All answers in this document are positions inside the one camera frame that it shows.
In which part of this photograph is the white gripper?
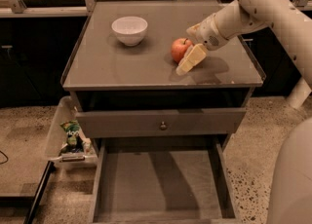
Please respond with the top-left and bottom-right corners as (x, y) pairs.
(175, 15), (229, 76)

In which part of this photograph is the red apple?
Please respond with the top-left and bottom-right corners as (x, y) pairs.
(171, 38), (193, 63)

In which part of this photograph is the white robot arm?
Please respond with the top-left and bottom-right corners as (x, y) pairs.
(176, 0), (312, 224)

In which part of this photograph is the grey top drawer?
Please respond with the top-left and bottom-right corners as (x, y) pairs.
(76, 108), (246, 138)

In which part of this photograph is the grey drawer cabinet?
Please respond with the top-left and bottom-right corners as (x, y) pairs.
(60, 0), (266, 148)

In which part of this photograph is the round drawer knob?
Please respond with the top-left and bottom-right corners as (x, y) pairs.
(159, 122), (168, 131)

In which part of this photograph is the open grey middle drawer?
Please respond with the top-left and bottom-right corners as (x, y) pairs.
(88, 136), (242, 224)

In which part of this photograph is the white ceramic bowl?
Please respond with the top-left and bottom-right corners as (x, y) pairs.
(111, 17), (148, 47)

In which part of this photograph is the white table leg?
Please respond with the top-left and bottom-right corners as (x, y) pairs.
(287, 78), (312, 109)

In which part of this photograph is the green snack bag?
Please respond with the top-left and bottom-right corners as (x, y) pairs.
(60, 120), (83, 153)

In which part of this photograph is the clear plastic bin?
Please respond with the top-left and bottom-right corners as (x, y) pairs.
(45, 96), (98, 169)

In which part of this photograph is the black cable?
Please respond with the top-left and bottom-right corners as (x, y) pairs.
(0, 150), (10, 166)

